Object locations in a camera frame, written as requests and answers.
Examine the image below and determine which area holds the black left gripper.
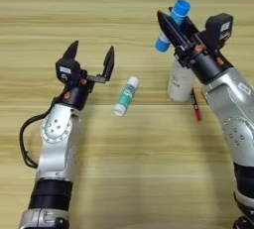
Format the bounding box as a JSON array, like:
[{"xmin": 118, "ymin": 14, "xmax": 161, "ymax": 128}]
[{"xmin": 53, "ymin": 40, "xmax": 115, "ymax": 112}]

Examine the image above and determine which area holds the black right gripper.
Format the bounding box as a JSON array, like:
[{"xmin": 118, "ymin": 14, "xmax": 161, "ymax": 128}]
[{"xmin": 157, "ymin": 6, "xmax": 234, "ymax": 85}]

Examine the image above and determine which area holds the blue glue stick tube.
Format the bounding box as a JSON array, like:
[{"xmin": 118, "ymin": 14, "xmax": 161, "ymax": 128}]
[{"xmin": 155, "ymin": 0, "xmax": 192, "ymax": 54}]

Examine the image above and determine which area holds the clear water bottle red cap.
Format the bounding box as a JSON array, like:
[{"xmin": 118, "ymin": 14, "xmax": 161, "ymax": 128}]
[{"xmin": 167, "ymin": 57, "xmax": 197, "ymax": 103}]

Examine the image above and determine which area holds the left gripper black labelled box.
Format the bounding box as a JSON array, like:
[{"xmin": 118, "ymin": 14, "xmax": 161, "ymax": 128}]
[{"xmin": 55, "ymin": 57, "xmax": 82, "ymax": 87}]

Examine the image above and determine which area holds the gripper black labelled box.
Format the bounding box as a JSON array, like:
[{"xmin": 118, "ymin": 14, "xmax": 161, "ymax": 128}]
[
  {"xmin": 55, "ymin": 57, "xmax": 82, "ymax": 87},
  {"xmin": 204, "ymin": 12, "xmax": 234, "ymax": 51}
]

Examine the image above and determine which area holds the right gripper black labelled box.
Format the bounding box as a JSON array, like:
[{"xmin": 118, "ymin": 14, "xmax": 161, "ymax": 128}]
[{"xmin": 204, "ymin": 12, "xmax": 234, "ymax": 51}]

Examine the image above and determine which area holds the green and white glue stick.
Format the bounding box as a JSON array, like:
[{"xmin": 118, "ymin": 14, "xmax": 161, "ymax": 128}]
[{"xmin": 113, "ymin": 75, "xmax": 141, "ymax": 118}]

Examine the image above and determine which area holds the red and black marker pen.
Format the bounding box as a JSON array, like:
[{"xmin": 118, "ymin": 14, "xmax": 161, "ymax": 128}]
[{"xmin": 190, "ymin": 87, "xmax": 203, "ymax": 122}]

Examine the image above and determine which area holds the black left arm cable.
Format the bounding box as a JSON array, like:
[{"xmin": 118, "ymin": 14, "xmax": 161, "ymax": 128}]
[{"xmin": 19, "ymin": 111, "xmax": 52, "ymax": 170}]

